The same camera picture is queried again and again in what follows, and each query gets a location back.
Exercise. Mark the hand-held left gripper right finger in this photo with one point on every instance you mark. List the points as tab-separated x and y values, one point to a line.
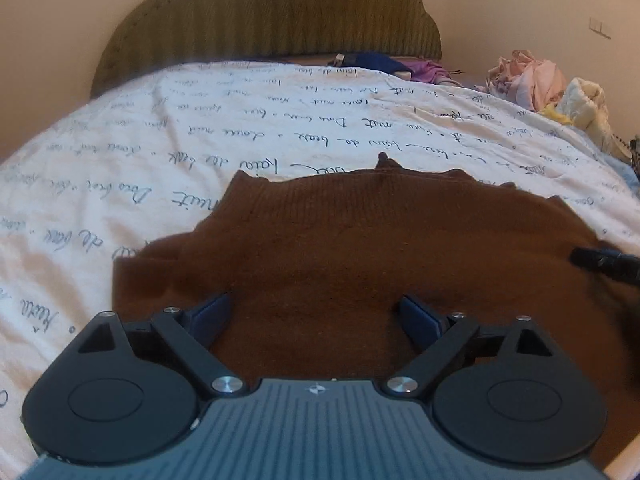
420	321

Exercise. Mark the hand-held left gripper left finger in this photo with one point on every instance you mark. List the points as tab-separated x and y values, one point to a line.
210	317

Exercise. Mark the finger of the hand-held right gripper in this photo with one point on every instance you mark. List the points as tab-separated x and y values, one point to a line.
600	260

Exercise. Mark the brown knit sweater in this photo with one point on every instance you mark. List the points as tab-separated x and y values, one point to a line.
350	240

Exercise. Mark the light blue cloth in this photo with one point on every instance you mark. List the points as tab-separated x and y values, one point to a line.
615	162

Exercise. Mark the black and white patterned cloth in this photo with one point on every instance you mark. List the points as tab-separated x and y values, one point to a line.
634	155

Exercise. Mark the yellow cloth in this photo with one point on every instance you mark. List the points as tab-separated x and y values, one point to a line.
554	115

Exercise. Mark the cream yellow blanket pile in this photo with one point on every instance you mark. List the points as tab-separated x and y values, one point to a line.
590	105

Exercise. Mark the white script-printed blanket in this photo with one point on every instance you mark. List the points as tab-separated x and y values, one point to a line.
175	150

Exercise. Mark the pink garment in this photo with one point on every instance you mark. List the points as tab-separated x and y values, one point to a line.
525	77

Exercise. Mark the purple cloth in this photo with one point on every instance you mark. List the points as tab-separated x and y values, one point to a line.
425	70

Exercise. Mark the small grey object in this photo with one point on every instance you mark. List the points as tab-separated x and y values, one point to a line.
342	59

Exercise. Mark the olive green upholstered headboard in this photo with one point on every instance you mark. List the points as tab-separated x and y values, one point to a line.
270	10

